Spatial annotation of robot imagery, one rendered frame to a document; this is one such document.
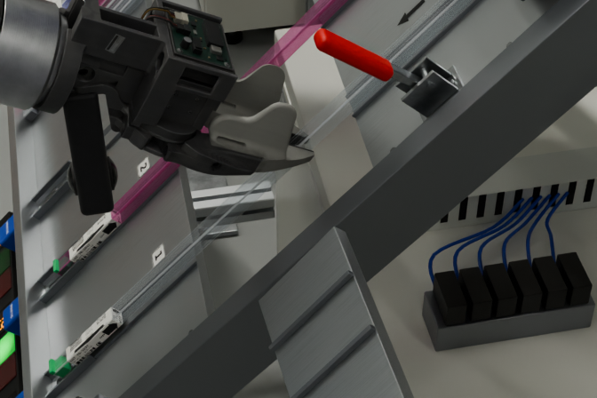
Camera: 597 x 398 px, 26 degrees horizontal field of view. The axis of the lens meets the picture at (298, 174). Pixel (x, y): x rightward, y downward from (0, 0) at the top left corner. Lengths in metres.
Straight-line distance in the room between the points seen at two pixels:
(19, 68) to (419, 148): 0.27
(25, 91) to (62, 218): 0.39
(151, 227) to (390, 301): 0.32
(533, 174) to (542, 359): 0.22
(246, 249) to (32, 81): 1.40
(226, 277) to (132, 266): 1.09
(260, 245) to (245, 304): 1.30
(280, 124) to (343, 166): 0.54
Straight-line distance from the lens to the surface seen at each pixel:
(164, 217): 1.09
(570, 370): 1.28
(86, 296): 1.14
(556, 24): 0.84
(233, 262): 2.20
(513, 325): 1.28
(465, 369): 1.27
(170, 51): 0.86
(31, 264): 1.22
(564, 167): 1.42
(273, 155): 0.94
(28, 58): 0.85
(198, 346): 0.96
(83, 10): 0.86
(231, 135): 0.92
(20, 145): 1.35
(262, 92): 0.96
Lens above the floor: 1.60
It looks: 43 degrees down
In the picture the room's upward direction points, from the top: straight up
